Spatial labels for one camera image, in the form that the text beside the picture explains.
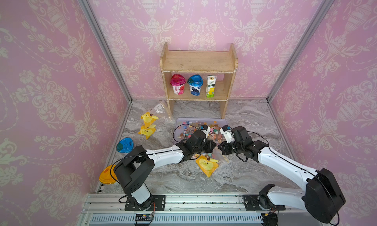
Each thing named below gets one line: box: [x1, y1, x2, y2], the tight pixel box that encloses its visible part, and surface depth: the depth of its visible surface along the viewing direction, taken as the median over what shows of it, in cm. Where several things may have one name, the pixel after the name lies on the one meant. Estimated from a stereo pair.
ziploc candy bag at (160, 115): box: [140, 100, 173, 129], surface depth 99 cm
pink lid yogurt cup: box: [169, 73, 187, 95], surface depth 91 cm
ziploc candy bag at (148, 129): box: [138, 118, 157, 140], surface depth 95 cm
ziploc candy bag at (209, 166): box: [194, 154, 220, 178], surface depth 85 cm
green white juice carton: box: [206, 74, 218, 98], surface depth 87 cm
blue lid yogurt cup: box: [187, 74, 204, 97], surface depth 90 cm
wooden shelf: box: [159, 42, 239, 119], surface depth 85 cm
